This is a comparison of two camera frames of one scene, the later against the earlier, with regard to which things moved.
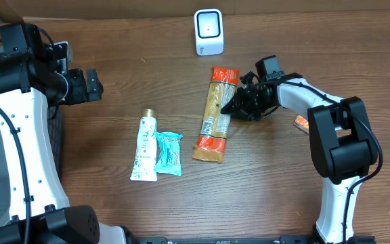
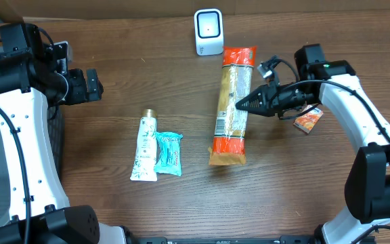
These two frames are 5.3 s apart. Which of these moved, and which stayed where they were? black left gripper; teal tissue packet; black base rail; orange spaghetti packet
Moved: orange spaghetti packet
Stayed: teal tissue packet; black base rail; black left gripper
